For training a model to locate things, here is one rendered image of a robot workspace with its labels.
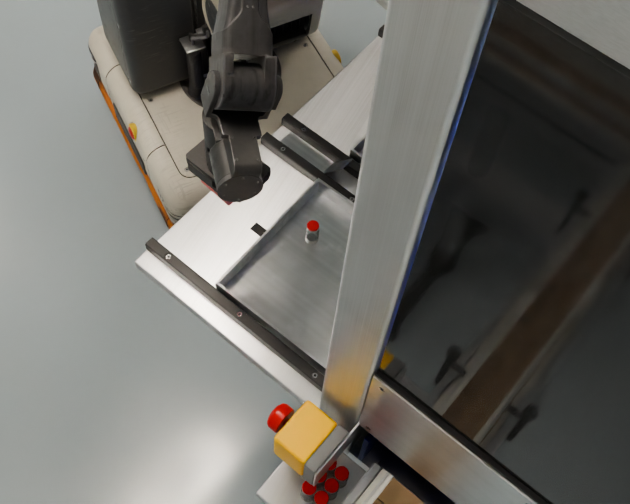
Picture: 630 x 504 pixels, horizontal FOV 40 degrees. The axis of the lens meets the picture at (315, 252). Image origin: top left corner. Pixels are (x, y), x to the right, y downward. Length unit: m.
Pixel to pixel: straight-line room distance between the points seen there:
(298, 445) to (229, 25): 0.54
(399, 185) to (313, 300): 0.74
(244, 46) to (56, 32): 1.97
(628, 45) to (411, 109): 0.18
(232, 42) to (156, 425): 1.40
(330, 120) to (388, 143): 0.94
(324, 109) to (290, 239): 0.28
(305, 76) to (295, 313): 1.15
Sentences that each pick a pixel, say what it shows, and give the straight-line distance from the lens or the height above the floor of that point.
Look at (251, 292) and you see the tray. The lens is 1.40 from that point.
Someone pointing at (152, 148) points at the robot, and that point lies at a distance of 2.30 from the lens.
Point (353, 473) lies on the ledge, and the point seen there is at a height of 0.88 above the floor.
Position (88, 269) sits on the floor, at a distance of 2.45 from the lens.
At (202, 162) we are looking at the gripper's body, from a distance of 1.17.
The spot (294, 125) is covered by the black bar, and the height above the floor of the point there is 0.90.
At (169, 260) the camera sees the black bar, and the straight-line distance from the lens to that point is 1.41.
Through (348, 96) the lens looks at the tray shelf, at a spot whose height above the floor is 0.88.
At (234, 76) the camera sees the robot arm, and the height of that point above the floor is 1.36.
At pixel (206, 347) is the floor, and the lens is 2.31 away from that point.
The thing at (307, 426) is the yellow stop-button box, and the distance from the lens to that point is 1.16.
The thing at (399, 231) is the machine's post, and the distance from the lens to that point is 0.72.
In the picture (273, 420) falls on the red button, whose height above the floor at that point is 1.01.
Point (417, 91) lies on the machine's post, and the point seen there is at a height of 1.70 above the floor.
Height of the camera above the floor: 2.14
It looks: 62 degrees down
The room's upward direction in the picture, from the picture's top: 6 degrees clockwise
